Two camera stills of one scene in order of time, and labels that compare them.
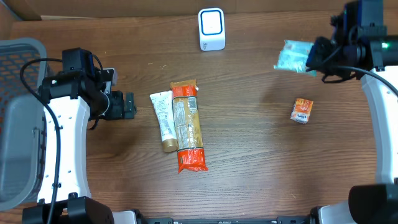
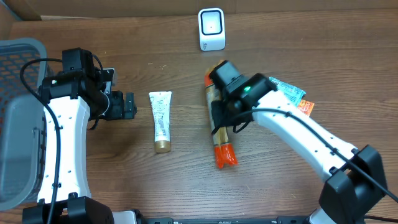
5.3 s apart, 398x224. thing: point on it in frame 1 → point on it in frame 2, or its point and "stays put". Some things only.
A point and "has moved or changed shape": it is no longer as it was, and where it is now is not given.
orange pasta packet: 191,155 → 224,151
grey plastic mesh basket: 22,122 stays put
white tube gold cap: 162,103 has moved or changed shape
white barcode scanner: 211,28 stays put
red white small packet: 301,110 stays put
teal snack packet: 293,56 → 293,93
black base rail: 157,219 stays put
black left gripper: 122,109 stays put
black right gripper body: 329,70 → 226,113
